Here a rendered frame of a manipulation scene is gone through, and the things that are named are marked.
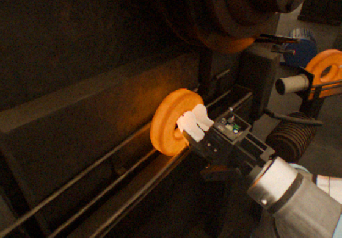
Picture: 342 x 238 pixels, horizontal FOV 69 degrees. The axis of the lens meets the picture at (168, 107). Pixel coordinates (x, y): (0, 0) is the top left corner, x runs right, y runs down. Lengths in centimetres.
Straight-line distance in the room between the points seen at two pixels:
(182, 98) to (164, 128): 7
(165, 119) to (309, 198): 28
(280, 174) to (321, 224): 9
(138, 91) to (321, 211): 38
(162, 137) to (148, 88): 11
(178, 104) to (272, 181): 22
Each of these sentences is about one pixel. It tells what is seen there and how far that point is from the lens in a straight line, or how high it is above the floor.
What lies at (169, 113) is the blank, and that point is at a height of 80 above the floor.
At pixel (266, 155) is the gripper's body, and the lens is 47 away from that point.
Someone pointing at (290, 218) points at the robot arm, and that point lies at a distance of 48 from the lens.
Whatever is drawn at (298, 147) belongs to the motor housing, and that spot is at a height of 51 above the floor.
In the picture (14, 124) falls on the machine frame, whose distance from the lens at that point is 41.
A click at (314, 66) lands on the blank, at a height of 74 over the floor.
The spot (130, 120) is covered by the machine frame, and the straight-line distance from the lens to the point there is 53.
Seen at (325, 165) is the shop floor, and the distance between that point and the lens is 174.
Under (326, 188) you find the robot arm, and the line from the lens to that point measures 64.
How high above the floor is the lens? 109
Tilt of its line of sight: 34 degrees down
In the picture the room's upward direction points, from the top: straight up
